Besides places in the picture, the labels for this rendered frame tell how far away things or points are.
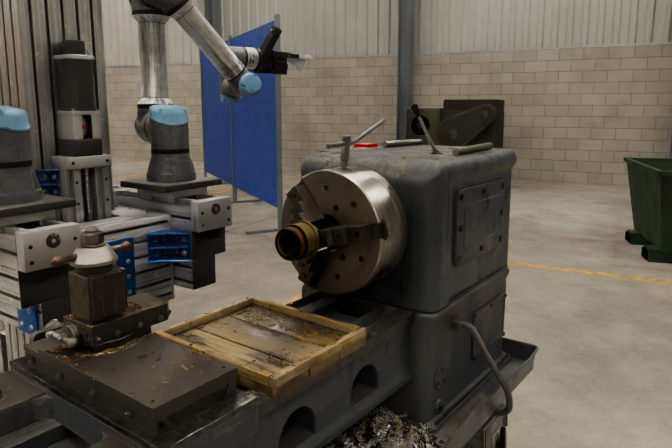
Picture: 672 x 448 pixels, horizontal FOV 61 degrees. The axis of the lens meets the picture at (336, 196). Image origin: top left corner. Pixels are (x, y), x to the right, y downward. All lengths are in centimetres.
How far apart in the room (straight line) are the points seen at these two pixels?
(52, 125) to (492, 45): 1026
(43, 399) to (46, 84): 95
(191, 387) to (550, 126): 1056
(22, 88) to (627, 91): 1025
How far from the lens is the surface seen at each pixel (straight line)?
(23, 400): 113
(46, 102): 179
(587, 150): 1120
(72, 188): 175
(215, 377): 96
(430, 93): 1172
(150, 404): 91
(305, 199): 140
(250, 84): 190
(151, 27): 196
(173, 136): 180
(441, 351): 161
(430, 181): 142
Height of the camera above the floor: 139
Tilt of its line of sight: 9 degrees down
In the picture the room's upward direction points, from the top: straight up
